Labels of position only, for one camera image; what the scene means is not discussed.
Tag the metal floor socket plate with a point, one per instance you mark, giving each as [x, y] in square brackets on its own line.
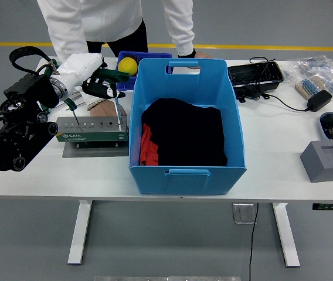
[242, 213]

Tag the person's left forearm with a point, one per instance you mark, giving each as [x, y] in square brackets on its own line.
[184, 35]

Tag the yellow lemon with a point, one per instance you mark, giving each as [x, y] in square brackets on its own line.
[128, 65]

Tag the red cloth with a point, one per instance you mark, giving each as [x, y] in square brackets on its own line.
[149, 149]

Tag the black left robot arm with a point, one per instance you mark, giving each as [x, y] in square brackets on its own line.
[8, 140]

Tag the small blue parts bin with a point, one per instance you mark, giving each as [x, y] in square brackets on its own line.
[154, 55]

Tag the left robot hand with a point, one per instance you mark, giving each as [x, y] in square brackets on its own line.
[78, 68]

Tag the clear plastic parts bags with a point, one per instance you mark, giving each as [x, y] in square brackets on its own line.
[316, 65]

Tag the white table leg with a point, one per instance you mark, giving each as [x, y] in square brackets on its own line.
[80, 234]
[285, 234]

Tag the green SATA tool holder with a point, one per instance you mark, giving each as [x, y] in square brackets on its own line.
[96, 136]

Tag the black table control panel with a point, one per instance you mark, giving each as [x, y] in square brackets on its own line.
[330, 207]

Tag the person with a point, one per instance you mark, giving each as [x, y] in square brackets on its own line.
[96, 17]

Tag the person's left hand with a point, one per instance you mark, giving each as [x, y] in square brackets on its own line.
[203, 55]

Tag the black cloth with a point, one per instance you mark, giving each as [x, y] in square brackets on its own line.
[190, 131]

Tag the taped resistor strip bundle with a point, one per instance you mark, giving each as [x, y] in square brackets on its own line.
[310, 86]

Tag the black power adapter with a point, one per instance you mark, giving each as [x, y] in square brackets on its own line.
[319, 101]

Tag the shiny black plastic tray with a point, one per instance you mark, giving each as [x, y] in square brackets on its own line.
[254, 73]

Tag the person's right hand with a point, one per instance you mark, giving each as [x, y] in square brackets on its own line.
[105, 109]

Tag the large blue storage box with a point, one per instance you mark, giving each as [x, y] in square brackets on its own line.
[190, 181]

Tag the grey hollow cube block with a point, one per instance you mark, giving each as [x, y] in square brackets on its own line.
[327, 169]

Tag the person's right forearm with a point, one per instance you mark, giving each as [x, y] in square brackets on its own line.
[67, 44]

